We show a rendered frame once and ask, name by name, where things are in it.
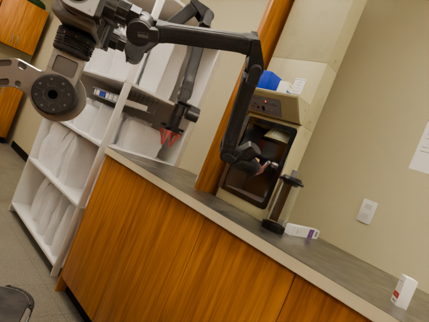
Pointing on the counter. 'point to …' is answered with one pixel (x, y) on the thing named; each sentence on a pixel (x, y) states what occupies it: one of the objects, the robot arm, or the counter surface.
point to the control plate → (266, 105)
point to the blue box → (269, 80)
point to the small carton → (285, 87)
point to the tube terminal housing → (316, 69)
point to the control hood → (292, 115)
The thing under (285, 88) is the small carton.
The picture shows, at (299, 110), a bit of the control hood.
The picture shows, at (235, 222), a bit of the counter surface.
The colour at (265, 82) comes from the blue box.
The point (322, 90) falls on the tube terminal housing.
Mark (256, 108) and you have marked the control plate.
